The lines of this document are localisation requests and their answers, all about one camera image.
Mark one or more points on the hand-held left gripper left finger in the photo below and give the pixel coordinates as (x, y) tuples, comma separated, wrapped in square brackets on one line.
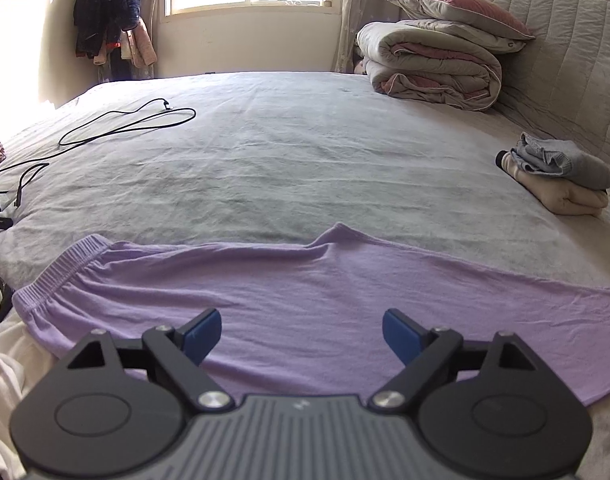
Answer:
[(202, 332)]

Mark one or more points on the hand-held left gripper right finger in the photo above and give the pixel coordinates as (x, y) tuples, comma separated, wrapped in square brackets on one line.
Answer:
[(402, 335)]

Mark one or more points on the purple pants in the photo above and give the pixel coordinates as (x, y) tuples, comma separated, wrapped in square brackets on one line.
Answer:
[(305, 300)]

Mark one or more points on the hanging clothes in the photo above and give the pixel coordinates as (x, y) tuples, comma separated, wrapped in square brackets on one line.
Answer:
[(105, 5)]

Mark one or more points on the grey bed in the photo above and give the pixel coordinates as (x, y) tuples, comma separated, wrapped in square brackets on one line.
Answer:
[(285, 160)]

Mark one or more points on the black patterned item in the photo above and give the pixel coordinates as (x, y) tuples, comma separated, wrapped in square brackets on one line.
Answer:
[(7, 305)]

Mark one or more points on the white cloth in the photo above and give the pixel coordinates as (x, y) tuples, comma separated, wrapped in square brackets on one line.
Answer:
[(5, 375)]

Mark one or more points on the folded beige garment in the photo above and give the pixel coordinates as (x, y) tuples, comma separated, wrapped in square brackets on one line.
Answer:
[(560, 197)]

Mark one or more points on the folded grey garment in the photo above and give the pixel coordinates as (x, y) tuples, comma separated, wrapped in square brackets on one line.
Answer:
[(580, 170)]

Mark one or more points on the pink plush toy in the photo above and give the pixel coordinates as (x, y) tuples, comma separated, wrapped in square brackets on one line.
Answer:
[(361, 66)]

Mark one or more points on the folded grey pink quilt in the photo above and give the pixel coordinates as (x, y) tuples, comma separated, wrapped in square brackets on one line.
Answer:
[(435, 60)]

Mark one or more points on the grey quilted headboard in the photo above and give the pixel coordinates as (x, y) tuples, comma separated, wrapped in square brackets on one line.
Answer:
[(575, 60)]

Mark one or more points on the grey pink pillow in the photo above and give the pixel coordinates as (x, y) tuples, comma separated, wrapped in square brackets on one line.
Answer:
[(460, 10)]

